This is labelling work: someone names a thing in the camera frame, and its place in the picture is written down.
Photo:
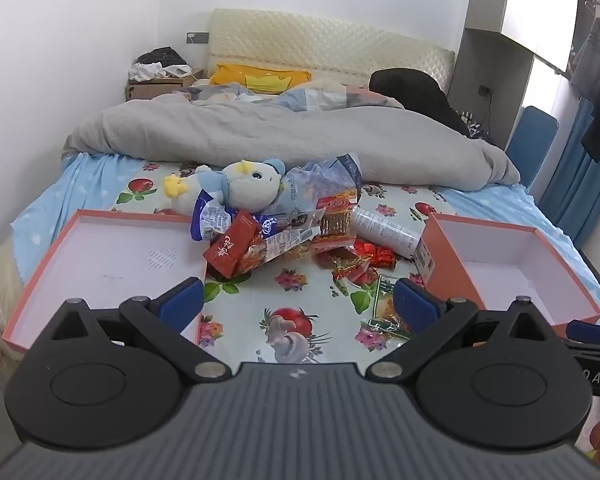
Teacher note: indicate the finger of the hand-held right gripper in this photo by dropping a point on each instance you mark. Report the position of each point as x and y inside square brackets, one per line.
[595, 334]

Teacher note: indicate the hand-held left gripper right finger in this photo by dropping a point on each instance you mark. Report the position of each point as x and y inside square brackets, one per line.
[415, 307]

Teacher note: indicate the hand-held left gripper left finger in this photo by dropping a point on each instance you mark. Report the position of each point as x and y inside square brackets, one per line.
[182, 302]

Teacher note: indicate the green snack packet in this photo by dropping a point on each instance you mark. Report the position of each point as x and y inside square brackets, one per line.
[385, 305]

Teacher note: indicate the blue white snack packet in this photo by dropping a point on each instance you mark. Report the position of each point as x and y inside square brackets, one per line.
[210, 217]

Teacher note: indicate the orange cardboard box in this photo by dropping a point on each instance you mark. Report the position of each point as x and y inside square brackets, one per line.
[495, 255]

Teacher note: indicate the clear orange strip snack packet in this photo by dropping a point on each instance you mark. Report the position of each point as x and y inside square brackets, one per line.
[280, 247]

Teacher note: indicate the red label strip snack packet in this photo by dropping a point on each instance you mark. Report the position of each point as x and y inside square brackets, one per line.
[337, 225]

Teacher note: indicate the dark red snack packet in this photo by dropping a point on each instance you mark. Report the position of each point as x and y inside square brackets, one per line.
[230, 247]

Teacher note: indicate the dark red foil packet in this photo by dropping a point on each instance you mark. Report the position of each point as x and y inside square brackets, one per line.
[345, 265]

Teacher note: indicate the white cylindrical bottle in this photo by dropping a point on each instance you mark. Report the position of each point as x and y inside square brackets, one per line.
[385, 230]

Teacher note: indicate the orange box lid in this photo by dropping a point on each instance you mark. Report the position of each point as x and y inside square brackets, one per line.
[110, 260]

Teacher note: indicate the floral bed mat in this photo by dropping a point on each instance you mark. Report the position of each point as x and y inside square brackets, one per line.
[305, 300]

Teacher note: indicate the white blue plush toy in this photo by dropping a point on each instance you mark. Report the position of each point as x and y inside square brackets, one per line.
[245, 185]

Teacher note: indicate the light blue bedsheet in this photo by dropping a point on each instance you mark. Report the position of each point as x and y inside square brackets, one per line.
[505, 205]

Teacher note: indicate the blue curtain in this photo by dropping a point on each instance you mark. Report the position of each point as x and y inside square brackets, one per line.
[577, 185]

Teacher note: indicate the large clear blue snack bag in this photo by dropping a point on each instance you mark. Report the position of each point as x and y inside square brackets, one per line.
[310, 180]

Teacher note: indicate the patterned cloth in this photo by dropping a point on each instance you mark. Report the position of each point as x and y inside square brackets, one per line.
[475, 127]

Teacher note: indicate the grey duvet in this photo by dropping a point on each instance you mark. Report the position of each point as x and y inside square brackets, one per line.
[280, 130]

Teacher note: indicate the blue chair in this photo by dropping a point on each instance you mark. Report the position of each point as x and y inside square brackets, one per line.
[530, 145]

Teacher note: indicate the brown cardboard box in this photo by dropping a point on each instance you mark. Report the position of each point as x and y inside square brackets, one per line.
[145, 90]

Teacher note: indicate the black clothing heap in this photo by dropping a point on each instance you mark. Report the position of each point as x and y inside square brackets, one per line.
[410, 87]

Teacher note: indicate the patterned quilt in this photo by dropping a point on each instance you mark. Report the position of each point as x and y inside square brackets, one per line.
[320, 97]

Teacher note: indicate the white cloth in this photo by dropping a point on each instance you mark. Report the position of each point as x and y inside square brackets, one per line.
[147, 71]

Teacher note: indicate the yellow pillow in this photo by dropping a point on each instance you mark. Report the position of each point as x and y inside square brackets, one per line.
[260, 80]

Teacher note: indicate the dark cloth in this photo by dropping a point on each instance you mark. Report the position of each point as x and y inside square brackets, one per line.
[160, 55]

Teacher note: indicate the cream quilted headboard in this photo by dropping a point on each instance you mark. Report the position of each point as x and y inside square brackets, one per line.
[330, 45]

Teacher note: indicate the grey wall plate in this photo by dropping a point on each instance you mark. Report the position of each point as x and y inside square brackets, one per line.
[197, 37]

